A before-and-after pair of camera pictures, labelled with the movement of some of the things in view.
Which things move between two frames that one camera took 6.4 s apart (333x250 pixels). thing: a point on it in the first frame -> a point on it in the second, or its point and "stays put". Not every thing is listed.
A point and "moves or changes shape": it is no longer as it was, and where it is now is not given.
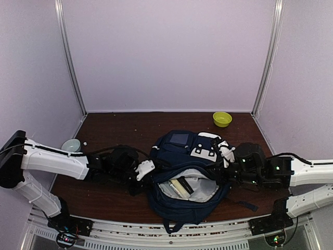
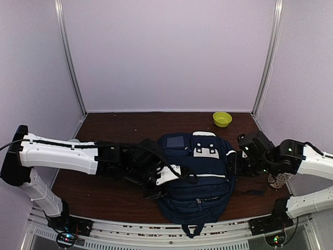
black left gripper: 141,187 -> 157,193
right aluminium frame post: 271,55 stays put
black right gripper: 220,178 -> 236,169
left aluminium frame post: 59,10 stays put
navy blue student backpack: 190,184 moves or changes shape
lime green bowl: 221,119 stays put
